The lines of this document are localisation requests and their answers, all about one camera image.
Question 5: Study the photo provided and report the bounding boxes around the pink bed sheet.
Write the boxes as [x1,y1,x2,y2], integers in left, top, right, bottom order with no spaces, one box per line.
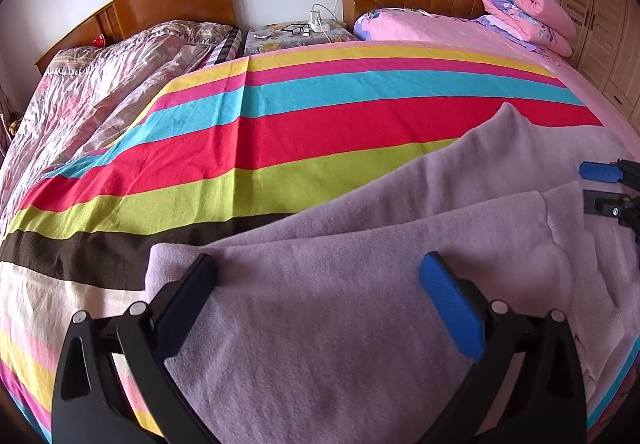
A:
[403,11,639,157]

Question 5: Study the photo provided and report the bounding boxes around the beige louvered wardrobe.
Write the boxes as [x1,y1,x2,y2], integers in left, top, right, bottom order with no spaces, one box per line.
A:
[561,0,640,129]

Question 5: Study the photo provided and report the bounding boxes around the red object at headboard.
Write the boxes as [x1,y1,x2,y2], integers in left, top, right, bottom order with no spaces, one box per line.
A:
[92,34,106,48]

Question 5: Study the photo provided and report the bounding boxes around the rainbow striped blanket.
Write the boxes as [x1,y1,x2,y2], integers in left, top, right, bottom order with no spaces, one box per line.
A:
[1,42,604,435]

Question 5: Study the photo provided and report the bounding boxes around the floral covered nightstand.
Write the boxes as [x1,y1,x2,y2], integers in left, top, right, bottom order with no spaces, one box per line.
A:
[243,19,357,56]

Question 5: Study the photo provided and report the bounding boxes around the lilac sweatpants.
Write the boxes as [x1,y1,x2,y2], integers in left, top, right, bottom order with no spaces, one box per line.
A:
[167,105,639,443]

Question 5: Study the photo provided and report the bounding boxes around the white power strip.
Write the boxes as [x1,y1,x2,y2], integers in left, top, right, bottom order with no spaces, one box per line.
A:
[308,10,331,34]

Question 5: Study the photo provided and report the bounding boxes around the lilac floral pillow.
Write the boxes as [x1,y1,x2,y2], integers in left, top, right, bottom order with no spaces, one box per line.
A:
[352,8,425,41]

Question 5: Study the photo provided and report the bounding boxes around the plaid checked bed sheet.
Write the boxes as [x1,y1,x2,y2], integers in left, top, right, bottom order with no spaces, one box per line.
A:
[201,27,243,68]

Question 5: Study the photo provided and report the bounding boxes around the rolled pink floral quilt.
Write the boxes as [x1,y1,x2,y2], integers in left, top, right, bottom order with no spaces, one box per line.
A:
[482,0,576,57]

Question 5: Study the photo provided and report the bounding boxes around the left wooden headboard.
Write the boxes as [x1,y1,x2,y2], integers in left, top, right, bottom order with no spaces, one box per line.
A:
[36,0,236,72]

